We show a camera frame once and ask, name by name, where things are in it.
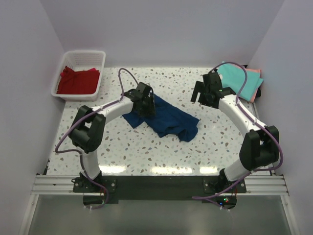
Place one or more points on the aluminium extrusion rail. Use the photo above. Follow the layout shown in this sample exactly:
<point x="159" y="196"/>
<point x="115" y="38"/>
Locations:
<point x="255" y="185"/>

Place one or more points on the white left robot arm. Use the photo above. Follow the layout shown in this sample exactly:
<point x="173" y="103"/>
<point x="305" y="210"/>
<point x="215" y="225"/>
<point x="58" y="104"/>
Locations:
<point x="89" y="124"/>

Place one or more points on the white plastic laundry basket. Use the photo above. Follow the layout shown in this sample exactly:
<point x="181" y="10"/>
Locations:
<point x="80" y="60"/>

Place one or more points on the folded salmon pink t-shirt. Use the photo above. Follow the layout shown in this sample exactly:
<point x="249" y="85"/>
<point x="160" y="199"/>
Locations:
<point x="253" y="83"/>

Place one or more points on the red t-shirt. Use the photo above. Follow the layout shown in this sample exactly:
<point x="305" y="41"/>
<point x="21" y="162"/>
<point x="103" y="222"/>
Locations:
<point x="78" y="82"/>

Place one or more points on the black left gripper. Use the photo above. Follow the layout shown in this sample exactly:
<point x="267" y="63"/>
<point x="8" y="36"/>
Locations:
<point x="150" y="109"/>

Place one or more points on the folded black t-shirt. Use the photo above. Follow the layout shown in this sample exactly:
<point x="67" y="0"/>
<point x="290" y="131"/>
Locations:
<point x="259" y="91"/>

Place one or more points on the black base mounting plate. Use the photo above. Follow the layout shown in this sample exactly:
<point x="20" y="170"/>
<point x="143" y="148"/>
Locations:
<point x="112" y="189"/>

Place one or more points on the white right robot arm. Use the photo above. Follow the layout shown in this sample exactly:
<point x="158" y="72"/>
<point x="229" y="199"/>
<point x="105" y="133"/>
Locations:
<point x="259" y="147"/>

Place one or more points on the navy blue t-shirt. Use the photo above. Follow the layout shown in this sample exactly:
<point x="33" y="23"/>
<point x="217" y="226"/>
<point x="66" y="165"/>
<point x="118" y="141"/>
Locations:
<point x="167" y="120"/>

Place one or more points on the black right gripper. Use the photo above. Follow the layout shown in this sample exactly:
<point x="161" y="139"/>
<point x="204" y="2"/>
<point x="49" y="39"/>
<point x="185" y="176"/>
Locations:
<point x="199" y="88"/>

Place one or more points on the folded teal t-shirt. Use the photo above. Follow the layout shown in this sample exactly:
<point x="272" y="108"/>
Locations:
<point x="231" y="76"/>

